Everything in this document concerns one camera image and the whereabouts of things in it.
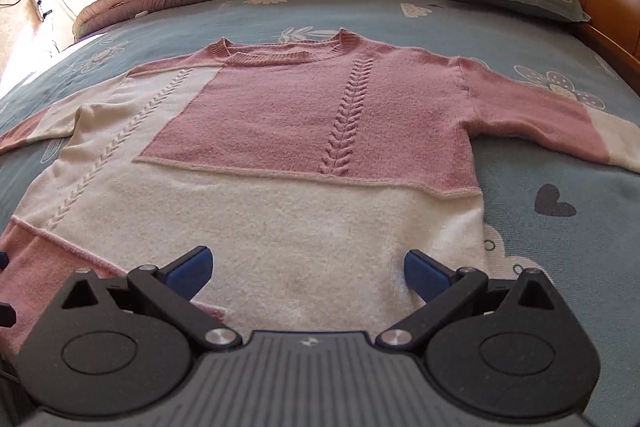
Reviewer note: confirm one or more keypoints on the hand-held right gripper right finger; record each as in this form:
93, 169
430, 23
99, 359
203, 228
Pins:
427, 274

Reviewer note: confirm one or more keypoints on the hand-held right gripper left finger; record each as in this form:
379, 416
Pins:
192, 269

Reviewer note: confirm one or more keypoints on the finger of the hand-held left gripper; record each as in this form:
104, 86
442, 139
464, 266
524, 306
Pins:
6, 316
3, 259

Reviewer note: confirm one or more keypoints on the pink and cream knit sweater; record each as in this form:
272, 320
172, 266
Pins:
300, 122

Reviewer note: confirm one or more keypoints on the blue floral bed sheet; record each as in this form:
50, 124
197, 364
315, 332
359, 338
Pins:
550, 247

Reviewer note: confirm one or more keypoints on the white power strip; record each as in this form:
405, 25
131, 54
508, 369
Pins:
39, 7

